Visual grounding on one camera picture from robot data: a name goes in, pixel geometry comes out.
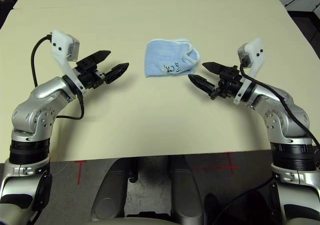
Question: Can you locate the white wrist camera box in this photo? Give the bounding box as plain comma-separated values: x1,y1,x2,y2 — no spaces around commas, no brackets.
233,37,268,106
50,29,88,94

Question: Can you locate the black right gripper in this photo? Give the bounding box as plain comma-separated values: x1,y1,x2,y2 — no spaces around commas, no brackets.
187,61,245,101

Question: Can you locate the grey robot torso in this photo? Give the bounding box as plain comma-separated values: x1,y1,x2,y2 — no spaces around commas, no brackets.
84,215,181,225

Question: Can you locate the thin white floor cable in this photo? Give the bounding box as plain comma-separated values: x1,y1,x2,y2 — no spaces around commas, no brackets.
49,161,73,174

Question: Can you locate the grey robot right leg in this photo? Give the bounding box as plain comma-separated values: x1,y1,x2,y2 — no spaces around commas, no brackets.
167,156,205,225

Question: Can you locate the red tape line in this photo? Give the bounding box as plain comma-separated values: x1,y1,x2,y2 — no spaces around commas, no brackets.
73,160,88,186

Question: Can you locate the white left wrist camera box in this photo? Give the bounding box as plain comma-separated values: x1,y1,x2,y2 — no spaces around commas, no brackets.
50,29,88,94

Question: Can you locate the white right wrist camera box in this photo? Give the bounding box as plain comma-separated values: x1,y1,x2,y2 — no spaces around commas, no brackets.
233,37,268,106

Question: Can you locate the black foam floor mat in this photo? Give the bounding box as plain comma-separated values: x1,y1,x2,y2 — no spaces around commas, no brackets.
286,9,320,51
0,0,16,28

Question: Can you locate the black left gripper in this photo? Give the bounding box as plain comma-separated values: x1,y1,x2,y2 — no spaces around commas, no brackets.
75,50,130,89

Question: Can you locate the light blue towel white trim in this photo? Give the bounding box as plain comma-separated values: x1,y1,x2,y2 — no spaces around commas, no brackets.
144,37,201,79

